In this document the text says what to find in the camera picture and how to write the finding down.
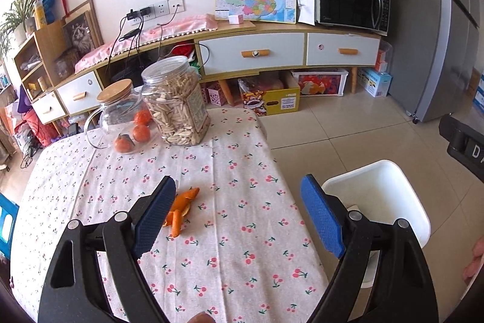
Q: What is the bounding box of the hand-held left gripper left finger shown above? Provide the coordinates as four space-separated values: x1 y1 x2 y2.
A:
38 175 176 323

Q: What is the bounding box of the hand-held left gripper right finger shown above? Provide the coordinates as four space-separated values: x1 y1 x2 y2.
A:
300 173 439 323

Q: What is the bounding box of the orange peel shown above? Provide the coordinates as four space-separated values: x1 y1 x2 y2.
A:
162 187 200 237

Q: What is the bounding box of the white plastic bin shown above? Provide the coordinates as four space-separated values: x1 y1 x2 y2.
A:
321 160 432 289

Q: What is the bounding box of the person's left hand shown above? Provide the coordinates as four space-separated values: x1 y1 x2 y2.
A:
189 312 218 323

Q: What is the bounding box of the person's right hand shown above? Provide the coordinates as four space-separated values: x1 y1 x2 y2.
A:
462 236 484 288

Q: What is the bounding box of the blue white water carton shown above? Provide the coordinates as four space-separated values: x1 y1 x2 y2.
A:
471 79 484 115

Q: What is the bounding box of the brown cardboard box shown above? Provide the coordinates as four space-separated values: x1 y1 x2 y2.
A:
469 68 482 97

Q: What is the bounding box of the cherry print tablecloth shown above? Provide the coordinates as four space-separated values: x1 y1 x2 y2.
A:
9 107 329 323

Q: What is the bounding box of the clear plastic seed jar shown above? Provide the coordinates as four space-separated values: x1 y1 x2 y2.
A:
141 55 211 147

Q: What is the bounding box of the glass pitcher wooden lid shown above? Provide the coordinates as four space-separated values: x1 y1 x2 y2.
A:
84 79 159 155

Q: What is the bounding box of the grey refrigerator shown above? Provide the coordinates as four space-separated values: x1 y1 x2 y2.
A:
368 0 484 123

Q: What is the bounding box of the red white small box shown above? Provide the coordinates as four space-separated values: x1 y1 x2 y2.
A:
374 43 392 73

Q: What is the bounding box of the yellow cardboard box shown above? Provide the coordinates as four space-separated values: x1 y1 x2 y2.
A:
239 79 301 116

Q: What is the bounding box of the white box rabbit print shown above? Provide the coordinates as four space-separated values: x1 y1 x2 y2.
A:
290 68 349 97

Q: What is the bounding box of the red mesh bag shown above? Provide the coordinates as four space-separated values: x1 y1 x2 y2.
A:
23 111 57 147

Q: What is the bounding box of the blue plastic stool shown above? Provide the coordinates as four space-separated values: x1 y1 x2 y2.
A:
0 192 19 259

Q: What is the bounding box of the clear plastic bag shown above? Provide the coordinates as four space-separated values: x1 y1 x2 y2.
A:
238 76 285 94

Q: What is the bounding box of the red cloth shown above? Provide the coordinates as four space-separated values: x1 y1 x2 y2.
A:
168 45 195 61

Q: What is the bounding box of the dark snack jar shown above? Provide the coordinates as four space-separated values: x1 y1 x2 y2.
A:
53 48 82 81

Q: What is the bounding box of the black microwave oven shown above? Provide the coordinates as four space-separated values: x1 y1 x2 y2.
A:
316 0 392 36

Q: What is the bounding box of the pink fringed cloth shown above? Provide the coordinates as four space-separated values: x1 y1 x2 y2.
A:
74 15 220 74

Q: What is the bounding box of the framed cat picture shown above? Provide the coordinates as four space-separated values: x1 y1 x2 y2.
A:
61 0 104 55

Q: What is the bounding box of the long wooden cabinet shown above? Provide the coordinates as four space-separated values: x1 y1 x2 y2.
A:
11 20 382 127

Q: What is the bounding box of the wooden shelf unit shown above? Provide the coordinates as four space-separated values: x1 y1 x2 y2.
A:
11 20 69 100

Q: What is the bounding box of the blue ornament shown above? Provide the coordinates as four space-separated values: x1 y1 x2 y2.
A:
41 0 61 25

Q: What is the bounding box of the yellow bottle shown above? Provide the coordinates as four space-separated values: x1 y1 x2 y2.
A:
33 0 45 30

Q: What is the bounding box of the green potted plant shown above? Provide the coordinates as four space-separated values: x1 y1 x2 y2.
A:
0 0 50 51

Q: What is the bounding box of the white drawer wooden handle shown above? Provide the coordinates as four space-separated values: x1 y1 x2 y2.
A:
306 32 382 67
56 72 104 116
32 90 67 125
198 32 306 77

